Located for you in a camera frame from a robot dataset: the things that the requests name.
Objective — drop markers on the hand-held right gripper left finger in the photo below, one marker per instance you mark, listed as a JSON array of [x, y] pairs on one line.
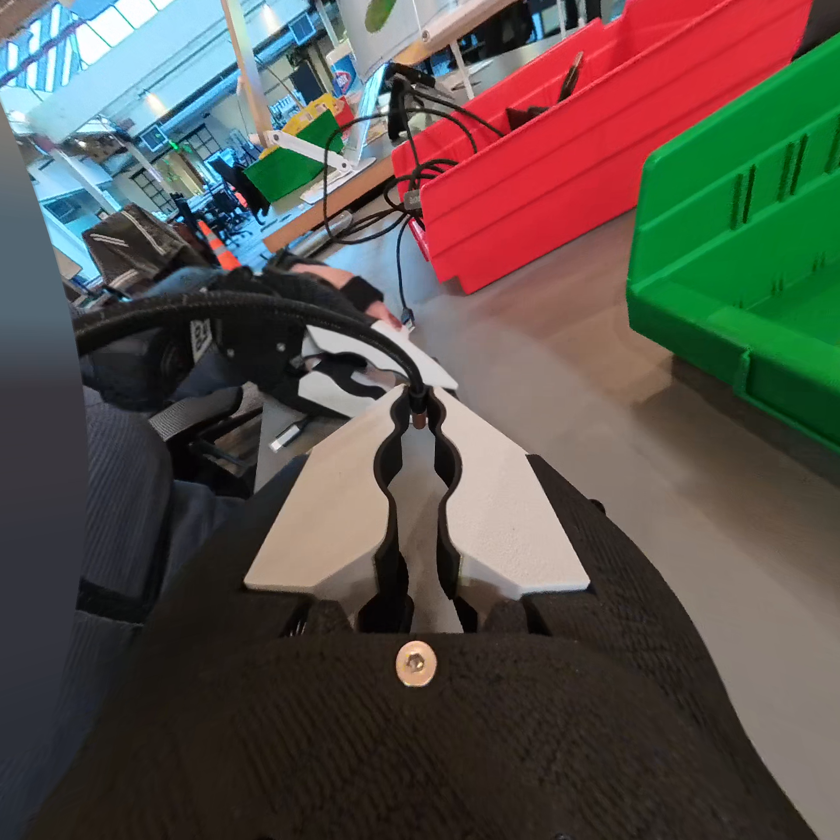
[[315, 525]]

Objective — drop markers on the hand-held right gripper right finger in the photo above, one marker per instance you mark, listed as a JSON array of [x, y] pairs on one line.
[[512, 525]]

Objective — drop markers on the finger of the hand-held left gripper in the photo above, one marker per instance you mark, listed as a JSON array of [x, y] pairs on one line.
[[334, 342], [315, 397]]

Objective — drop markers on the person's left forearm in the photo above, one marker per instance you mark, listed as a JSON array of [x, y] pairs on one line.
[[190, 281]]

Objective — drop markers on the silver usb plug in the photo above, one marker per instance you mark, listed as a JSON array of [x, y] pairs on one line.
[[287, 438]]

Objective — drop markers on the person's left hand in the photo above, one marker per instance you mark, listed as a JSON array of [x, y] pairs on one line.
[[315, 279]]

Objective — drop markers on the orange traffic cone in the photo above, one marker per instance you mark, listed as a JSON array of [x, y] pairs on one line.
[[226, 253]]

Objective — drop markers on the wooden table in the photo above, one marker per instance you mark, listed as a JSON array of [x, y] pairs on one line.
[[315, 210]]

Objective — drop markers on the grey black backpack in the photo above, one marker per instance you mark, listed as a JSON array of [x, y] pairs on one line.
[[131, 243]]

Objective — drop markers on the small green plastic bin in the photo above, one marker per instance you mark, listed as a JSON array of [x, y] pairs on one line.
[[295, 167]]

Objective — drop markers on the large red plastic bin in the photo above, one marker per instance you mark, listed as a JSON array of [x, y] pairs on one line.
[[525, 216]]

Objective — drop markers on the yellow plastic bin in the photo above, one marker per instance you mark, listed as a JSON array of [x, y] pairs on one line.
[[308, 115]]

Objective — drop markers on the black device on stand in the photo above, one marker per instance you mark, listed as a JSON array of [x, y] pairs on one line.
[[398, 98]]

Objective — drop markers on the white poster board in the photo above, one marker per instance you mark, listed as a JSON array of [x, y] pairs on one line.
[[394, 33]]

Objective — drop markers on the dark phone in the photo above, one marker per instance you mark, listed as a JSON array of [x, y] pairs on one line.
[[571, 75]]

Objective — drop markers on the large green plastic bin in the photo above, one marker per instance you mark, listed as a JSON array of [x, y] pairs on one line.
[[722, 197]]

